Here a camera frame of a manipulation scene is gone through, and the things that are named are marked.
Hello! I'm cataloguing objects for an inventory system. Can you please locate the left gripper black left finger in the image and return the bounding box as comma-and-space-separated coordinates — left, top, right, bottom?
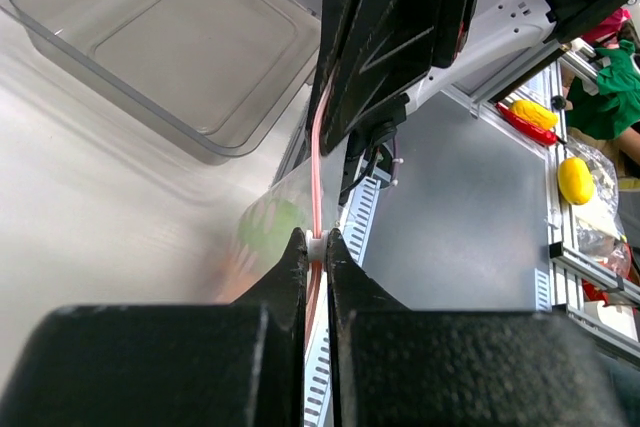
1, 229, 308, 426

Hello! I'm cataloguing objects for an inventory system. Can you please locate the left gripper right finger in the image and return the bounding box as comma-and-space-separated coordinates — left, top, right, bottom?
326, 230, 628, 426

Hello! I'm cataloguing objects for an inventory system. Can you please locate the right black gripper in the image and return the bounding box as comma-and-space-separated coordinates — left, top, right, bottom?
306, 0, 477, 155

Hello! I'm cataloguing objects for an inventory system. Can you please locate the clear pink zip bag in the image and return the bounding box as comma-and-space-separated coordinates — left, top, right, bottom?
214, 71, 336, 348

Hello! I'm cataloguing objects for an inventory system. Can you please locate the red meat slice toy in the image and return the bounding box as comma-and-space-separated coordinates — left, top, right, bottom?
214, 265, 260, 304

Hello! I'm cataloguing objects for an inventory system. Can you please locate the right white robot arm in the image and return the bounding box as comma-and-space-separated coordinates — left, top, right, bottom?
307, 0, 626, 157

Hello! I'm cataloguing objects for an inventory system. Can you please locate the clear plastic food container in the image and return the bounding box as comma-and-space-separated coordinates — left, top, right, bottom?
1, 0, 321, 164

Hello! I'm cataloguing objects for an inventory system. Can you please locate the clear plastic bag background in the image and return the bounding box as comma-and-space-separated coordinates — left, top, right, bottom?
567, 137, 632, 277

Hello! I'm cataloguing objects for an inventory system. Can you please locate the red yellow toy background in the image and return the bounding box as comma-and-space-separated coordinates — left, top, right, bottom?
496, 100, 561, 147

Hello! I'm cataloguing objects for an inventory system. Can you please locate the yellow toy in background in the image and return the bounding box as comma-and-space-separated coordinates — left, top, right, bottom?
557, 157, 595, 205

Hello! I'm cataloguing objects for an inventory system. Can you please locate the green cloth in background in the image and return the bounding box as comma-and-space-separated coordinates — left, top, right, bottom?
566, 40, 639, 140

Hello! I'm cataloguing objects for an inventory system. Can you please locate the white slotted cable duct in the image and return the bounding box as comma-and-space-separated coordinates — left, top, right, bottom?
302, 177, 381, 426

